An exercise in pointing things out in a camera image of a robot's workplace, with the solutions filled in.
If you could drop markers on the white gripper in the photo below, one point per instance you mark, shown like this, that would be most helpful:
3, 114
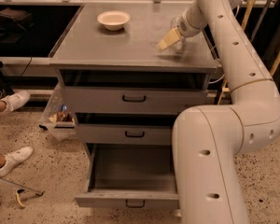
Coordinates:
188, 26

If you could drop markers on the white paper bowl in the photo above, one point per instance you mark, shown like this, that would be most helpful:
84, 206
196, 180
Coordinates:
113, 20

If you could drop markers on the grey metal rod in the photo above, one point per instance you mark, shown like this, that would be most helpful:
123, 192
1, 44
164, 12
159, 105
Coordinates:
19, 186

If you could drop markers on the grey bottom drawer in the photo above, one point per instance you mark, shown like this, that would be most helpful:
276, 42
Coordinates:
129, 176

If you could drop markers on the grey top drawer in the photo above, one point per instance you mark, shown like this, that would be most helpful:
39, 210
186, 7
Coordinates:
132, 92

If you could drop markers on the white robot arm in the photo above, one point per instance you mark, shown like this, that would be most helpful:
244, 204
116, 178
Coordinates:
207, 137

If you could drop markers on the clear plastic water bottle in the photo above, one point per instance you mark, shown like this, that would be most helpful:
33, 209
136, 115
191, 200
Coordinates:
182, 40

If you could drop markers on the grey middle drawer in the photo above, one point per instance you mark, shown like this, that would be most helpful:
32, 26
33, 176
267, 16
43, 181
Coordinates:
125, 129

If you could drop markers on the grey drawer cabinet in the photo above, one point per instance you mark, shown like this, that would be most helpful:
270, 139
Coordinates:
88, 45

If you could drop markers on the grey drawer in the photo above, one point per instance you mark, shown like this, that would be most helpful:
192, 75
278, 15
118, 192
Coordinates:
129, 176
125, 129
132, 92

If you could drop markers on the white sneaker lower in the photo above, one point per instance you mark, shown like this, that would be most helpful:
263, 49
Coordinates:
14, 158

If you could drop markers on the white sneaker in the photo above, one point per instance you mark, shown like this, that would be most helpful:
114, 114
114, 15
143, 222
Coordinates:
14, 158
13, 102

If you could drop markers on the black box on shelf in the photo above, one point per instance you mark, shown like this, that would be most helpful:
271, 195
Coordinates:
15, 20

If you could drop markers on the clear plastic trash bin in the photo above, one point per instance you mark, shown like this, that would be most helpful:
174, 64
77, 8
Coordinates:
57, 119

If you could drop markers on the yellow wooden ladder frame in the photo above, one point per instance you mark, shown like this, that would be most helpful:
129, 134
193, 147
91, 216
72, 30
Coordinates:
261, 19

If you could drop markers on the yellow black hand tool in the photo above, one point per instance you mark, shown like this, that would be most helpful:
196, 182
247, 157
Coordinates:
19, 192

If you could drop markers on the white sneaker upper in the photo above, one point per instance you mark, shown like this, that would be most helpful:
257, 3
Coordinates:
13, 102

